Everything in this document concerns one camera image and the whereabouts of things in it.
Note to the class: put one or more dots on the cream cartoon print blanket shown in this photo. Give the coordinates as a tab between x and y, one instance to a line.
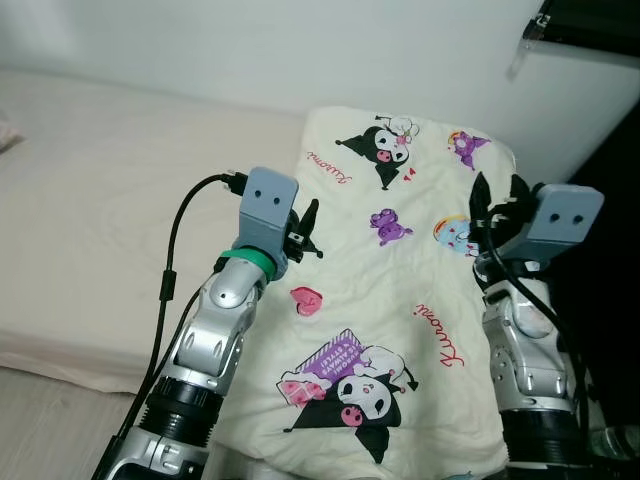
400	290

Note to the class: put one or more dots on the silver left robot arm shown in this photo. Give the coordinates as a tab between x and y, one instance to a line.
215	340

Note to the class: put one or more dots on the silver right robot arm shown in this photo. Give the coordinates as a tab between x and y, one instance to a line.
520	350

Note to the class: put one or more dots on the mattress with cream sheet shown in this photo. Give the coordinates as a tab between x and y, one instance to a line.
120	200

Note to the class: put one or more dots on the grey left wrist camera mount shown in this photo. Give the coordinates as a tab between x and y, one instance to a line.
268	200

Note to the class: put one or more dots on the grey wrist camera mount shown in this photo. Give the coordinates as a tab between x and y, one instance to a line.
268	200
565	215

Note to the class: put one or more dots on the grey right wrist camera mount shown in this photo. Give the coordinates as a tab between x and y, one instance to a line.
565	215

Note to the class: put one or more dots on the black window frame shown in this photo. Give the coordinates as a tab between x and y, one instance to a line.
590	25

